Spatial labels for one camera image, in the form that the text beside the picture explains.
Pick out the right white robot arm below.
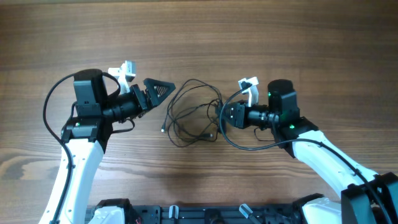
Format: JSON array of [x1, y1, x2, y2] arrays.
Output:
[[216, 77, 397, 223]]

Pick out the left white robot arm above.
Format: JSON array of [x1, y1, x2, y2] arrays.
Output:
[[40, 68, 175, 223]]

